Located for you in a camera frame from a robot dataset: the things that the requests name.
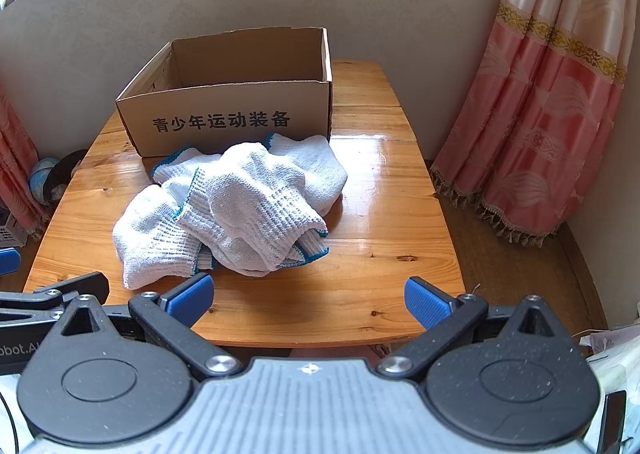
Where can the pink curtain with gold band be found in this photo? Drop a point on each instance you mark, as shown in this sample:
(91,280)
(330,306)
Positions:
(540,108)

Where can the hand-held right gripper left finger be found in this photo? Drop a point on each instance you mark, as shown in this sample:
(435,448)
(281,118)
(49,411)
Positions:
(192,301)

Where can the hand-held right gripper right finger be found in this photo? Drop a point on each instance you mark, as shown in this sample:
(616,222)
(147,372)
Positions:
(425,304)

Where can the white plastic basket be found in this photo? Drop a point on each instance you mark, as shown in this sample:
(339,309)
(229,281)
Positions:
(7,231)

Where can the black flat object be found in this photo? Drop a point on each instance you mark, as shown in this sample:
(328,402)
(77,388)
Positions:
(612,421)

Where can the brown cardboard box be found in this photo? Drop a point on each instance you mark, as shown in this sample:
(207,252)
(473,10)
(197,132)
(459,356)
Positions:
(225,103)

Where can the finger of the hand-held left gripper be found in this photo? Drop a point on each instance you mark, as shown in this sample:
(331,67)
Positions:
(9,261)
(75,286)

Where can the dark round object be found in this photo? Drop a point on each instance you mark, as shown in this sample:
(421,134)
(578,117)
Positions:
(67,168)

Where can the small blue globe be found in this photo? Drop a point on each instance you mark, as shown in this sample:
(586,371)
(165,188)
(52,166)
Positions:
(42,181)

